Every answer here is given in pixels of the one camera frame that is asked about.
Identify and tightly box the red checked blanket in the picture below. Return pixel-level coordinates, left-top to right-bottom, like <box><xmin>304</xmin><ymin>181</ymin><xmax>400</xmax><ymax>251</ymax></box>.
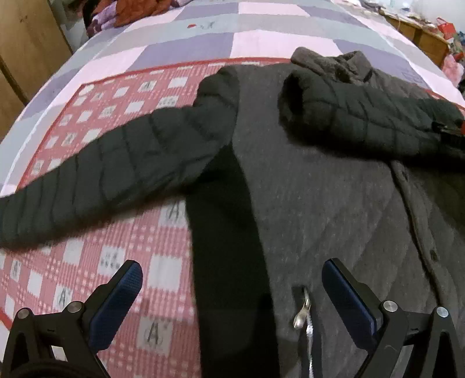
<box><xmin>0</xmin><ymin>57</ymin><xmax>465</xmax><ymax>378</ymax></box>

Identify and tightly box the red bag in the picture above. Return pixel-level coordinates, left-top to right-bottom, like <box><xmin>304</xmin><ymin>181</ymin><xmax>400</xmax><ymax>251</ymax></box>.
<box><xmin>436</xmin><ymin>17</ymin><xmax>459</xmax><ymax>41</ymax></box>

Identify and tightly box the orange red cloth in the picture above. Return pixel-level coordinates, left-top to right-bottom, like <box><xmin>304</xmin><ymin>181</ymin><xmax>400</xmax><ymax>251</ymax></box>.
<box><xmin>114</xmin><ymin>0</ymin><xmax>176</xmax><ymax>28</ymax></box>

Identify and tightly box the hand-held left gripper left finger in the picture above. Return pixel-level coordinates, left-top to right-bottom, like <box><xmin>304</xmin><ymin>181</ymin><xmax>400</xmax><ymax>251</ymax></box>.
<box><xmin>0</xmin><ymin>259</ymin><xmax>143</xmax><ymax>378</ymax></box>

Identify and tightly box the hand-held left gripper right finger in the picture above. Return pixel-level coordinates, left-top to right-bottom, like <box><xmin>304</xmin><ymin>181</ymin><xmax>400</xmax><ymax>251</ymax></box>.
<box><xmin>322</xmin><ymin>258</ymin><xmax>465</xmax><ymax>378</ymax></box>

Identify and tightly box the wooden cabinet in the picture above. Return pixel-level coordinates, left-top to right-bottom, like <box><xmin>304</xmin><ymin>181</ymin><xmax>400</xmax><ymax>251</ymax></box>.
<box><xmin>378</xmin><ymin>9</ymin><xmax>453</xmax><ymax>68</ymax></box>

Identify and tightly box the purple pink checked bed sheet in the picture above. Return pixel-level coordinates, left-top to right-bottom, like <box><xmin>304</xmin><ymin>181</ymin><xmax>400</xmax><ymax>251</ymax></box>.
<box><xmin>0</xmin><ymin>0</ymin><xmax>465</xmax><ymax>199</ymax></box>

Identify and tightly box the grey black quilted jacket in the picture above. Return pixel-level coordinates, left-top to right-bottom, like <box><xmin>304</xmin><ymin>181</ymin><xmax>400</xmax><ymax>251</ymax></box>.
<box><xmin>0</xmin><ymin>47</ymin><xmax>465</xmax><ymax>378</ymax></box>

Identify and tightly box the pink fluffy item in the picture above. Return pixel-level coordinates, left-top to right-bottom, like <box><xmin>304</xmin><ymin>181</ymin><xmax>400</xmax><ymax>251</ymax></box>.
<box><xmin>441</xmin><ymin>54</ymin><xmax>464</xmax><ymax>88</ymax></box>

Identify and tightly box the orange and purple clothes pile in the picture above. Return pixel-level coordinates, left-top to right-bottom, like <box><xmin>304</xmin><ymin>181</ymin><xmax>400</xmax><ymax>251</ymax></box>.
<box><xmin>83</xmin><ymin>0</ymin><xmax>204</xmax><ymax>38</ymax></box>

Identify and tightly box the wooden wardrobe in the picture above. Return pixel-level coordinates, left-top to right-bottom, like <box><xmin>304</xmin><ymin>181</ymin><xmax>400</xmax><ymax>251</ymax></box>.
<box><xmin>0</xmin><ymin>0</ymin><xmax>73</xmax><ymax>142</ymax></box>

